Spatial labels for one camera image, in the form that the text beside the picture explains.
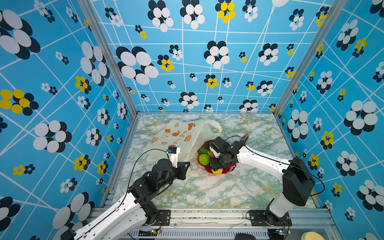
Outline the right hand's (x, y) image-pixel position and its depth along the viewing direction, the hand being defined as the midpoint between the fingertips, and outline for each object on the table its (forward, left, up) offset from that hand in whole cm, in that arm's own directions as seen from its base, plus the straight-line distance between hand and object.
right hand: (216, 165), depth 85 cm
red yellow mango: (+9, +7, 0) cm, 12 cm away
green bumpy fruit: (+3, +6, +1) cm, 7 cm away
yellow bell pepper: (-4, -1, 0) cm, 4 cm away
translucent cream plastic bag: (+16, +16, +9) cm, 24 cm away
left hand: (-6, +13, +14) cm, 20 cm away
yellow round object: (-32, -42, -5) cm, 53 cm away
